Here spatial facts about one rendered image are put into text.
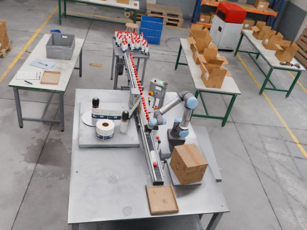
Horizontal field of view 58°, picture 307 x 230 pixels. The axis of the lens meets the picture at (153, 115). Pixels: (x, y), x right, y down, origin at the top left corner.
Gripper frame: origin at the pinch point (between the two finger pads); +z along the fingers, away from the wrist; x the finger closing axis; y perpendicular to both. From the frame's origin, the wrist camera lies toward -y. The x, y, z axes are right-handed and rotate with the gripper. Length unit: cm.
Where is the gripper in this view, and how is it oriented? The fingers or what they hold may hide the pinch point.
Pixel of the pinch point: (148, 131)
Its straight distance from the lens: 327.9
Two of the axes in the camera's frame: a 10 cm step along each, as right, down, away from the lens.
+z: -2.3, 3.8, 8.9
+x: 0.8, 9.2, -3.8
